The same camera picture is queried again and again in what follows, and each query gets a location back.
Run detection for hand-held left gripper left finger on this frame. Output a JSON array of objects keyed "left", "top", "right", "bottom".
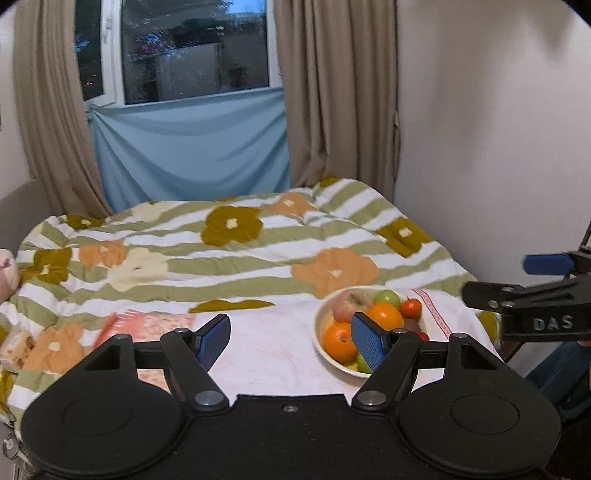
[{"left": 83, "top": 314, "right": 232, "bottom": 413}]

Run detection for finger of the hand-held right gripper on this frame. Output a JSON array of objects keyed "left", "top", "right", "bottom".
[
  {"left": 462, "top": 275, "right": 591, "bottom": 311},
  {"left": 523, "top": 249, "right": 591, "bottom": 278}
]

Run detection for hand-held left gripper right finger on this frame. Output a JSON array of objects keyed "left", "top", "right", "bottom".
[{"left": 351, "top": 311, "right": 502, "bottom": 413}]

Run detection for large orange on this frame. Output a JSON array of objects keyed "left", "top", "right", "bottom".
[
  {"left": 365, "top": 302, "right": 405, "bottom": 333},
  {"left": 322, "top": 322, "right": 361, "bottom": 363}
]

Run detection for cream oval bowl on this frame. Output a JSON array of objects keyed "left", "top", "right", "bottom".
[{"left": 315, "top": 286, "right": 432, "bottom": 379}]

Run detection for red and yellow apple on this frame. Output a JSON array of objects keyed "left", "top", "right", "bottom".
[{"left": 332, "top": 288, "right": 374, "bottom": 324}]

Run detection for blue jeans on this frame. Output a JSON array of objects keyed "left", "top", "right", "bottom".
[{"left": 524, "top": 342, "right": 591, "bottom": 421}]

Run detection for pink and white blanket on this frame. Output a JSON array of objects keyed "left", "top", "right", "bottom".
[{"left": 92, "top": 288, "right": 504, "bottom": 407}]

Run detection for green striped floral blanket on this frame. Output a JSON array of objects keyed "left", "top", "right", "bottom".
[{"left": 0, "top": 175, "right": 502, "bottom": 425}]

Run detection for blue cloth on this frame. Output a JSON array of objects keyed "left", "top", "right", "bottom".
[{"left": 88, "top": 88, "right": 291, "bottom": 215}]

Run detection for printed packet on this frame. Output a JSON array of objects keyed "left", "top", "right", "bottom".
[{"left": 0, "top": 331, "right": 37, "bottom": 371}]

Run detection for pink plush toy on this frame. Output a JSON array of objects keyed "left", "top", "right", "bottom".
[{"left": 0, "top": 249, "right": 20, "bottom": 303}]

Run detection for beige curtain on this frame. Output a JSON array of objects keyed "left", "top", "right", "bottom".
[
  {"left": 14, "top": 0, "right": 114, "bottom": 217},
  {"left": 272, "top": 0, "right": 402, "bottom": 204}
]

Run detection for window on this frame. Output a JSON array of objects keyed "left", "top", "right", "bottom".
[{"left": 74, "top": 0, "right": 283, "bottom": 107}]

